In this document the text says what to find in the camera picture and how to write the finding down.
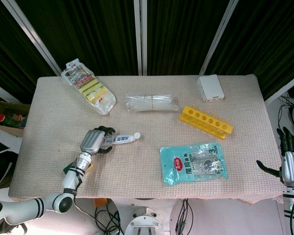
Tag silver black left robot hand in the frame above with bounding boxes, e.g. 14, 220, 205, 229
79, 125, 116, 157

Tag white tube with cap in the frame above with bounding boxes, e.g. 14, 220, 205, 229
102, 132, 142, 147

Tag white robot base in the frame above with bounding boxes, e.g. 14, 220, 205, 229
123, 207, 163, 235

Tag yellow test tube rack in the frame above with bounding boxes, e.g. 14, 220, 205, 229
178, 105, 234, 141

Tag yellow sponges plastic pack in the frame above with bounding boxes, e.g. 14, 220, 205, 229
61, 58, 117, 116

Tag pink waffle tablecloth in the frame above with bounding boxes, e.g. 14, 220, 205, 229
8, 74, 285, 204

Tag small orange block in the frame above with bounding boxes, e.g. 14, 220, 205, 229
95, 198, 108, 209

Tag clear bag of straws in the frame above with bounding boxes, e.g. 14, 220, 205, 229
124, 93, 180, 114

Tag brown cardboard box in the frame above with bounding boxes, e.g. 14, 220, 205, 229
0, 97, 31, 138

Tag teal cleaning cloth package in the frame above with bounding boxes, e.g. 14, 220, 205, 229
159, 142, 228, 186

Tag white rectangular box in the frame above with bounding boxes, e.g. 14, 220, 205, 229
197, 74, 226, 103

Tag black cables by sneaker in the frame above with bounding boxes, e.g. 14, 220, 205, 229
276, 94, 294, 129

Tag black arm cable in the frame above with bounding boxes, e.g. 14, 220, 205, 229
72, 171, 98, 218

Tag black floor cable bundle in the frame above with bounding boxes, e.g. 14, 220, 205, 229
95, 203, 125, 235

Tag white partition post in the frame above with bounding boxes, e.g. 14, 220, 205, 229
1, 0, 62, 76
199, 0, 241, 76
263, 70, 294, 107
133, 0, 148, 76

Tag thin black hanging cables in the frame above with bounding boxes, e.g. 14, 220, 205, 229
174, 198, 195, 235

